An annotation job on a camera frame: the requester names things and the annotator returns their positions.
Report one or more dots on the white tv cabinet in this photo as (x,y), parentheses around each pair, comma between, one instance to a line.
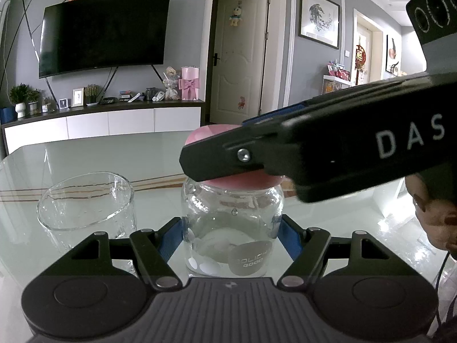
(97,121)

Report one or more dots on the pink gift box with bow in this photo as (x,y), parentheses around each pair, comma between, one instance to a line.
(189,83)

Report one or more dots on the small cactus plant pot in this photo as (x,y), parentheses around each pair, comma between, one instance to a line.
(91,94)

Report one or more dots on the clear drinking glass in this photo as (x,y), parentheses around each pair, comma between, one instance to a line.
(77,207)

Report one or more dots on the person right hand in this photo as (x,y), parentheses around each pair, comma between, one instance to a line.
(437,217)

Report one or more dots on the framed wall painting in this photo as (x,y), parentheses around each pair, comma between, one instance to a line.
(319,22)

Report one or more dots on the white photo frame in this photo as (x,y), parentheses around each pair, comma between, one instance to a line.
(78,97)

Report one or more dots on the white snack shelf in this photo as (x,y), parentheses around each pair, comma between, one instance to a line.
(337,78)

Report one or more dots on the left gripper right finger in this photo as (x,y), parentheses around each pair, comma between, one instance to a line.
(356,284)

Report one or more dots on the pink polka dot cap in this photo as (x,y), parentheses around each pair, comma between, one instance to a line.
(254,180)

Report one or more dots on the clear glass jar bottle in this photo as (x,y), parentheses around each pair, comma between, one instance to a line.
(229,233)

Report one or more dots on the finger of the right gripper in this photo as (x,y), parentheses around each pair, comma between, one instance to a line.
(272,114)
(218,151)

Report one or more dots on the potted plant white pot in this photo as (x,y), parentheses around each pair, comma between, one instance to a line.
(18,97)

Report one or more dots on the white interior door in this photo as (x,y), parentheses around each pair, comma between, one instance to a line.
(238,60)

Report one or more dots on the black wall television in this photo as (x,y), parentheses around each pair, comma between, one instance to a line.
(84,35)

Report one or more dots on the plush doll bouquet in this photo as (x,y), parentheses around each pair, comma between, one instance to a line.
(170,82)

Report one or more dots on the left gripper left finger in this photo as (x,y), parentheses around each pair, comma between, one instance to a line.
(102,285)

